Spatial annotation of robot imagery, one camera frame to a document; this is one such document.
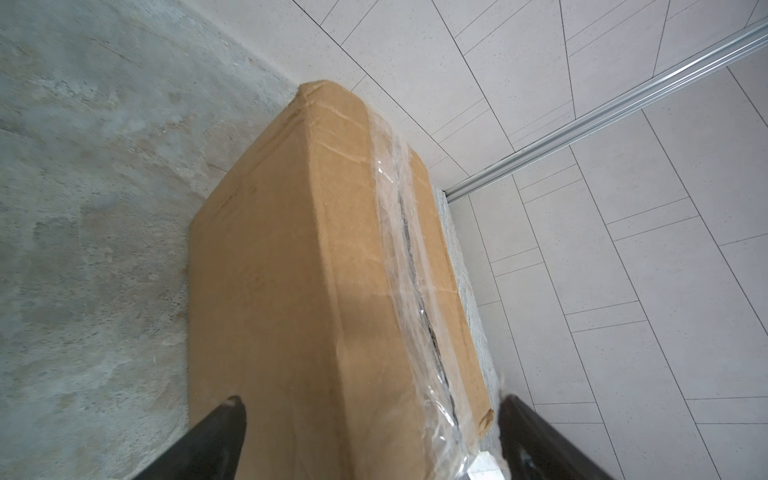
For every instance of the right aluminium corner post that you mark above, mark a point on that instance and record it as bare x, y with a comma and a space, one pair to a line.
731, 49

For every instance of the brown taped cardboard box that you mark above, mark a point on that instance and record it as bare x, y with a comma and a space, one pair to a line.
321, 292

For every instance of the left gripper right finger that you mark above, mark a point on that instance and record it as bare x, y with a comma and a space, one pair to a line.
533, 449

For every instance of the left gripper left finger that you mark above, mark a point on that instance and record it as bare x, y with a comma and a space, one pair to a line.
209, 450

